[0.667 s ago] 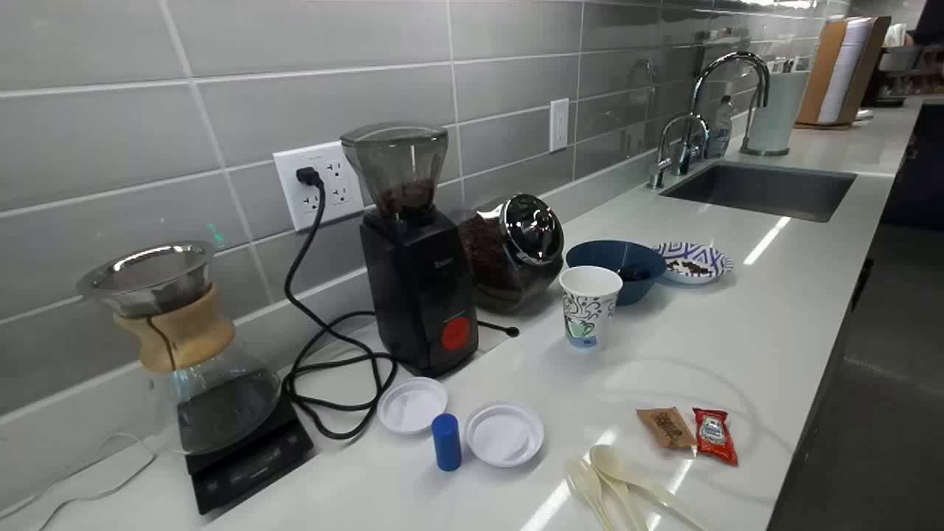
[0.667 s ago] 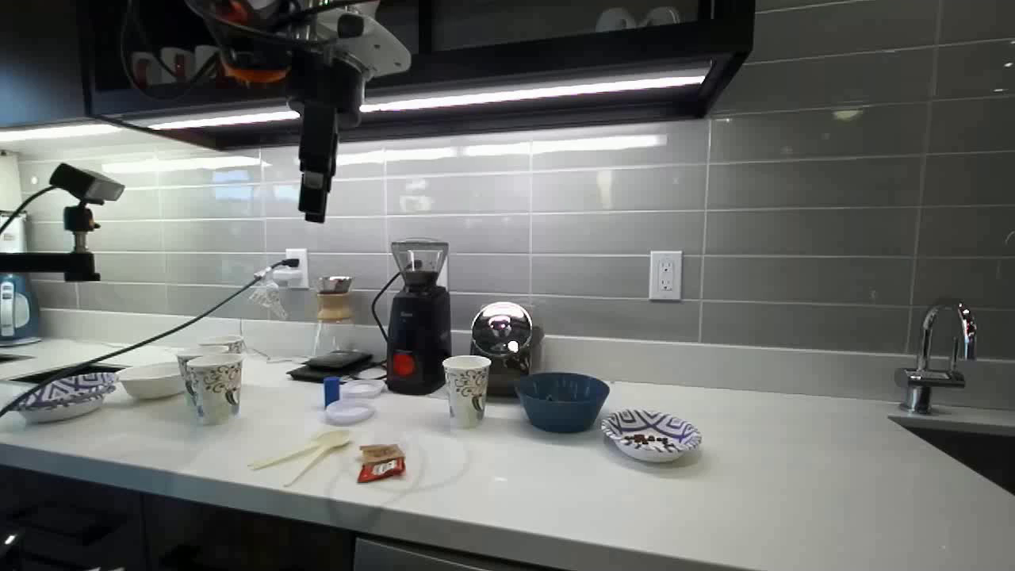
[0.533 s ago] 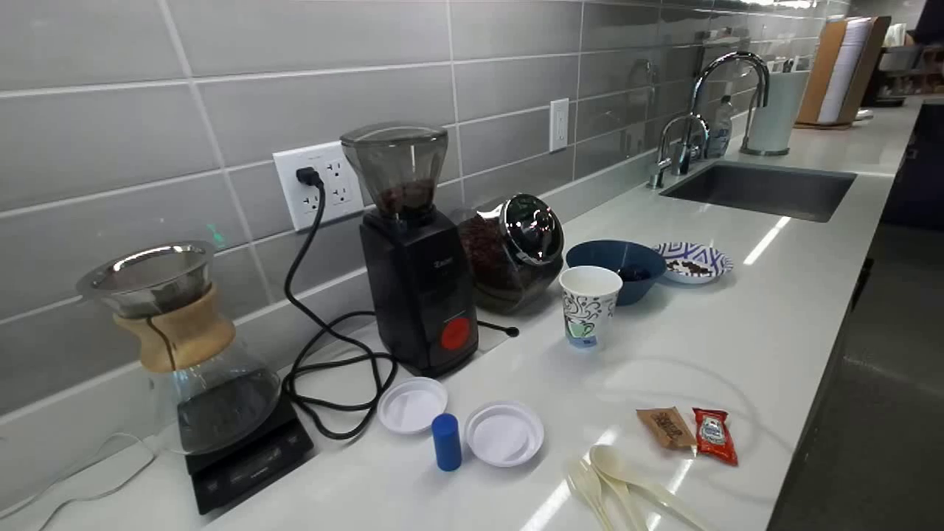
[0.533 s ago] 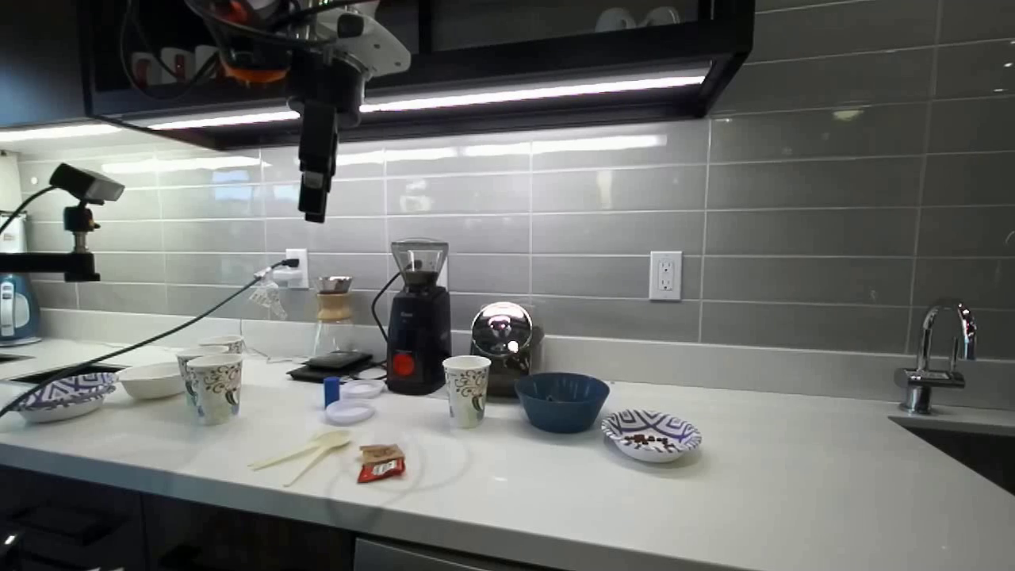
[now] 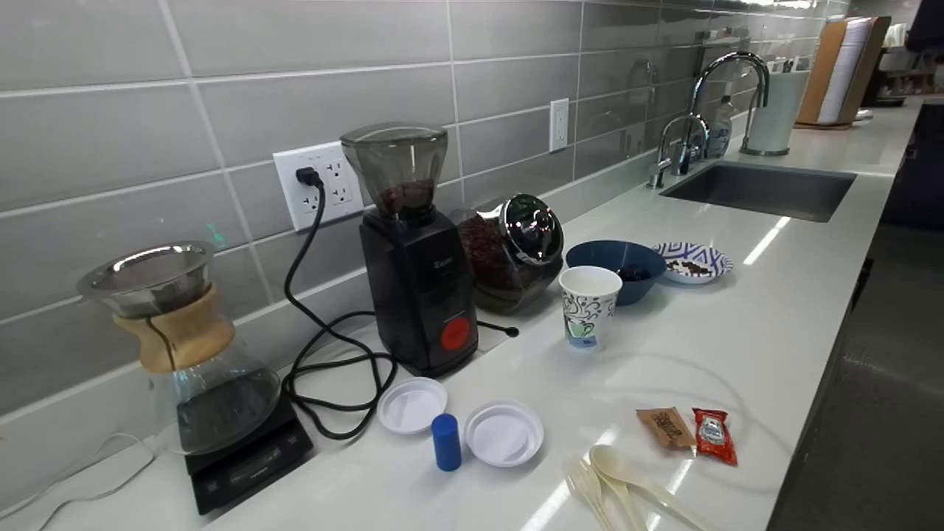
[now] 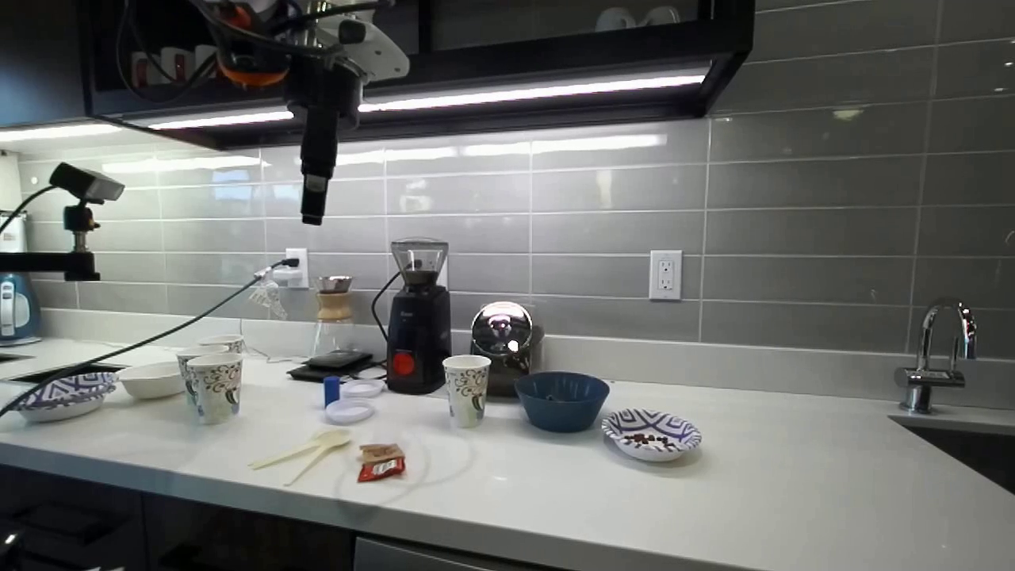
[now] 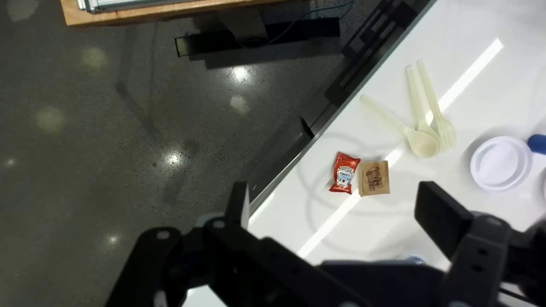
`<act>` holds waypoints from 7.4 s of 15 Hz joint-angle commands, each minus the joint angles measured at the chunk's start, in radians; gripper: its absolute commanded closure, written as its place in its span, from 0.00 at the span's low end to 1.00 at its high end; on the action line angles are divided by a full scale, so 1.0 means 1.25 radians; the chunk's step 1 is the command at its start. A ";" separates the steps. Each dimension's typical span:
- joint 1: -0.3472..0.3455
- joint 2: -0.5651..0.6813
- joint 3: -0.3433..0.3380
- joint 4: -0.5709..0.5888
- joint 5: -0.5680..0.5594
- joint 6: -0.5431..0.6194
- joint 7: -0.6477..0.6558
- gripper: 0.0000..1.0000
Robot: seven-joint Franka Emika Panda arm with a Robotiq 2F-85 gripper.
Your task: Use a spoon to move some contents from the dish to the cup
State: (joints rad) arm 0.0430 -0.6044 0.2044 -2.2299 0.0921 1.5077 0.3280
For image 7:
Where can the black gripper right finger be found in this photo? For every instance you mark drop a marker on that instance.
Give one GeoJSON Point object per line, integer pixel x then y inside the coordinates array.
{"type": "Point", "coordinates": [483, 257]}

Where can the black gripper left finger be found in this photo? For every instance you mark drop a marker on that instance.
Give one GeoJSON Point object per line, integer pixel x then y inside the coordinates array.
{"type": "Point", "coordinates": [171, 267]}

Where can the white round saucer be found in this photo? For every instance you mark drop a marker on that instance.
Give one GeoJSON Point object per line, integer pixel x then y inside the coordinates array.
{"type": "Point", "coordinates": [500, 163]}

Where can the small blue cylinder cap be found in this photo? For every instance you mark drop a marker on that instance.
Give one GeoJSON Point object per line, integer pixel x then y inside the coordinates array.
{"type": "Point", "coordinates": [538, 144]}

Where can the cream plastic cutlery piece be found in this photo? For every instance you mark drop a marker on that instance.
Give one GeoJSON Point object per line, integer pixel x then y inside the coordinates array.
{"type": "Point", "coordinates": [446, 129]}
{"type": "Point", "coordinates": [415, 97]}

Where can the brown sugar packet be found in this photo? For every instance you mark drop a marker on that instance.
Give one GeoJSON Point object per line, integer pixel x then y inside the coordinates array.
{"type": "Point", "coordinates": [374, 179]}

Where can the red ketchup packet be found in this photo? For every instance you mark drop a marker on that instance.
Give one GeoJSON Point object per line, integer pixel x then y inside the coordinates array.
{"type": "Point", "coordinates": [343, 173]}

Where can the black desk base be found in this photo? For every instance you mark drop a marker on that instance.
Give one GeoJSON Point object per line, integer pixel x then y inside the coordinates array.
{"type": "Point", "coordinates": [256, 44]}

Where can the wooden desk top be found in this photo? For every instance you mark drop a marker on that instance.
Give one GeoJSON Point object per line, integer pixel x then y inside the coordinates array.
{"type": "Point", "coordinates": [142, 16]}

